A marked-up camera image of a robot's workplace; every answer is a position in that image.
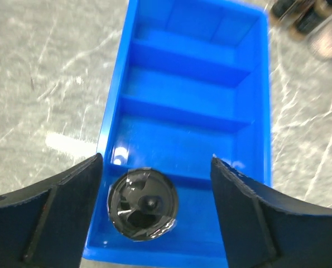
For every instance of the blue divided plastic bin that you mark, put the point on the blue divided plastic bin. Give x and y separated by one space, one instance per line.
191 82

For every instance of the shaker jar white powder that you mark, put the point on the shaker jar white powder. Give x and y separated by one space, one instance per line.
143 204

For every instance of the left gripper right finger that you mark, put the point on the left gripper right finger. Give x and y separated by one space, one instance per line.
262 227

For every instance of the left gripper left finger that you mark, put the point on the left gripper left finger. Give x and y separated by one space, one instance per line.
46 224

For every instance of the small spice jar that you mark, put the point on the small spice jar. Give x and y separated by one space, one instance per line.
283 8
306 23

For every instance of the small spice jar right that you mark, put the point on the small spice jar right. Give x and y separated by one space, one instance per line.
306 23

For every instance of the small spice jar left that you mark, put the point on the small spice jar left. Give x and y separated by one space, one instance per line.
283 8

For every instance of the knob lid jar white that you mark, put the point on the knob lid jar white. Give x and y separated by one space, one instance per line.
320 42

